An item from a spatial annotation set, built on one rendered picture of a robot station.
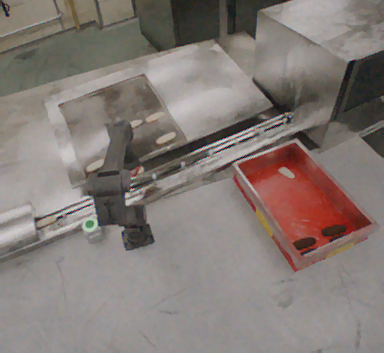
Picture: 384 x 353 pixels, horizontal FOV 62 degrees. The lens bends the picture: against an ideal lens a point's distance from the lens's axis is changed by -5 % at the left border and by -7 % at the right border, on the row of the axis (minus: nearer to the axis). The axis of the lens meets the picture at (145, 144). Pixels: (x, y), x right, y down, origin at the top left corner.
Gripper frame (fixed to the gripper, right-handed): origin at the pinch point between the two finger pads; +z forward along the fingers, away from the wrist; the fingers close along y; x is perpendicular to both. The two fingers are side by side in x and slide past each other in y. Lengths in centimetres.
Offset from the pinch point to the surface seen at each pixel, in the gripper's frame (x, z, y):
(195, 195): -20.6, 11.2, -15.7
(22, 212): 48.7, 1.1, 3.6
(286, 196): -53, 11, -35
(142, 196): 0.1, 7.0, -8.2
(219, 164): -36.2, 7.1, -9.0
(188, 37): -110, 46, 163
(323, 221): -58, 11, -51
